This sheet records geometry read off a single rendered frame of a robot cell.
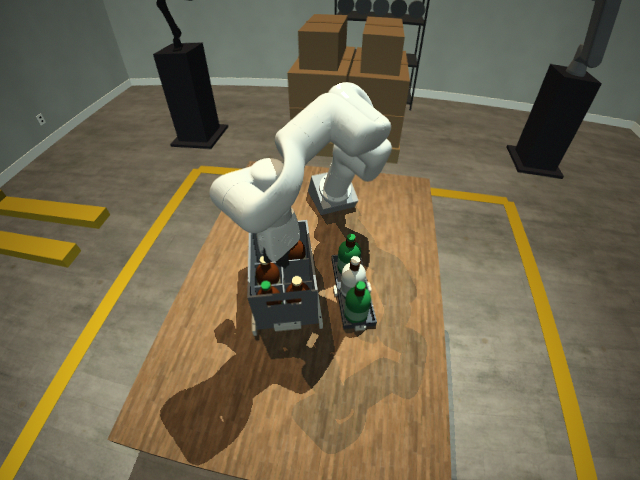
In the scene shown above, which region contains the brown bottle with green cap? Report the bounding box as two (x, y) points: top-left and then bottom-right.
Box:
(257, 281), (283, 306)

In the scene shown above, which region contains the brown bottle with beige cap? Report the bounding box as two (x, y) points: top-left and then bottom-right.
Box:
(255, 256), (281, 286)
(288, 240), (306, 260)

